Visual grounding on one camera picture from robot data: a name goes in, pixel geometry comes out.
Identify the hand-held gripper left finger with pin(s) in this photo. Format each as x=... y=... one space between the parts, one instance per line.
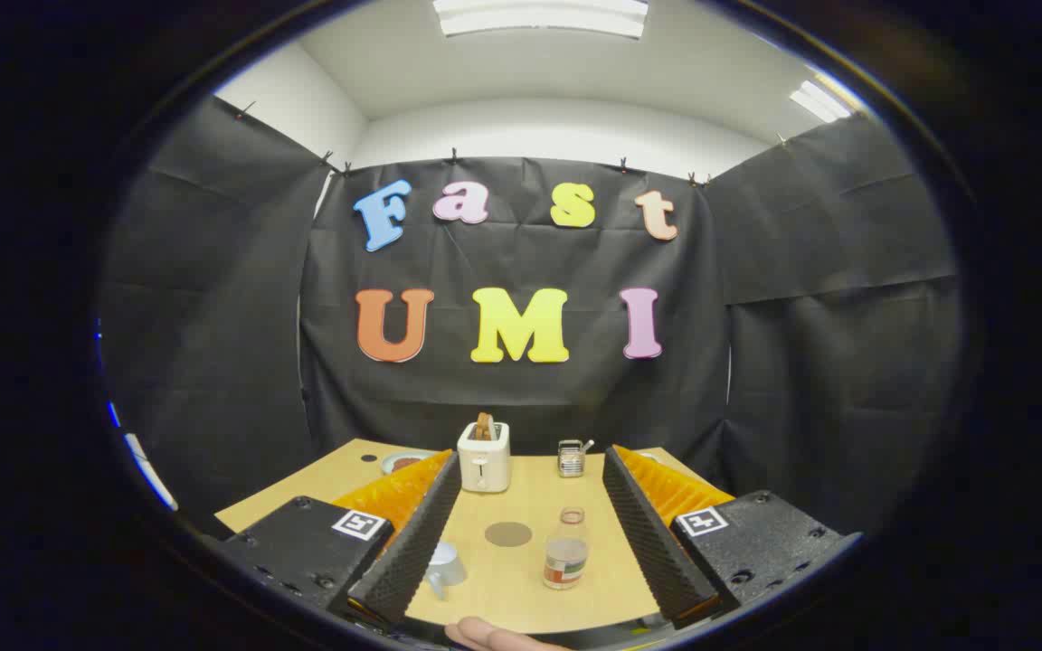
x=412 y=551

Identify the round brown coaster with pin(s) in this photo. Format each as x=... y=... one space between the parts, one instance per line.
x=508 y=534

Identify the white toaster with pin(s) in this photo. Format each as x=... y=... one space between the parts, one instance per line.
x=483 y=466

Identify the clear plastic juice bottle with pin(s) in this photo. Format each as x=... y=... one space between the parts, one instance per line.
x=566 y=556

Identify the long ceiling light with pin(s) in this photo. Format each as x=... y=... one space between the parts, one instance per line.
x=539 y=16

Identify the black backdrop cloth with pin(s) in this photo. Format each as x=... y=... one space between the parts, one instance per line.
x=783 y=380

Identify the wooden table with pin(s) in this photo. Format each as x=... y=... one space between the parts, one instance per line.
x=535 y=497

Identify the brown toast slice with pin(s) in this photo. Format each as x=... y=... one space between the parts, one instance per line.
x=484 y=425

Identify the red food piece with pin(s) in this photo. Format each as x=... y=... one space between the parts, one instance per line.
x=407 y=464

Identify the white cup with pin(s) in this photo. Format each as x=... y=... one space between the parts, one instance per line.
x=449 y=568

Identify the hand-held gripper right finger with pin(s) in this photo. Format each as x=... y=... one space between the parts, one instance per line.
x=652 y=542

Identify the pale green plate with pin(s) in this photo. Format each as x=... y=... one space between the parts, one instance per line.
x=392 y=461

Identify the small ceiling light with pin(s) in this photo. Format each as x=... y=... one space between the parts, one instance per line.
x=819 y=101

